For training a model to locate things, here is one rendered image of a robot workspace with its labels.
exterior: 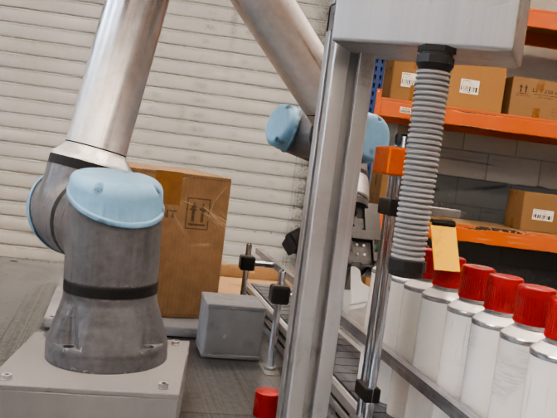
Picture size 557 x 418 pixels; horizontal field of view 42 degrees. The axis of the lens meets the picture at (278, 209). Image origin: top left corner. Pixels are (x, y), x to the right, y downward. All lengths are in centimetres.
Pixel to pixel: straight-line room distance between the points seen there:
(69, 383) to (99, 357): 5
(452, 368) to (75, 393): 40
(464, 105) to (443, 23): 400
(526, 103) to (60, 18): 310
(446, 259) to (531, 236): 399
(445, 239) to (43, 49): 463
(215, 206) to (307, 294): 63
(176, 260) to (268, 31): 52
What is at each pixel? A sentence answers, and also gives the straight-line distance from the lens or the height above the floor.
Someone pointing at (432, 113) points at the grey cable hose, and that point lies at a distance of 67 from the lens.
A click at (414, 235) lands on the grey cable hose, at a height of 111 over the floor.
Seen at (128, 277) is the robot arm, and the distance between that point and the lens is 89.
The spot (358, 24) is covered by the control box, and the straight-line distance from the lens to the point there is 71.
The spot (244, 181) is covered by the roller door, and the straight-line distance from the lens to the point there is 509.
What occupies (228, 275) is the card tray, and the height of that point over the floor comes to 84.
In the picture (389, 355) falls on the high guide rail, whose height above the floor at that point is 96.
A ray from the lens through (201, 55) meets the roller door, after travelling 513.
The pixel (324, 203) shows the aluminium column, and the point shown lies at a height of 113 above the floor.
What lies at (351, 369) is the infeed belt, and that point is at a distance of 108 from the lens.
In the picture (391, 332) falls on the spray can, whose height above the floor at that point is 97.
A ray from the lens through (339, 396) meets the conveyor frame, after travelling 98.
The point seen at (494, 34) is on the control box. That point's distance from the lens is 69.
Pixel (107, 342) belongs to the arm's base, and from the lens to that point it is 89.
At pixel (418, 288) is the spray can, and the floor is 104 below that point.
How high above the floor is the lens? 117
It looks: 4 degrees down
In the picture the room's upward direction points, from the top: 7 degrees clockwise
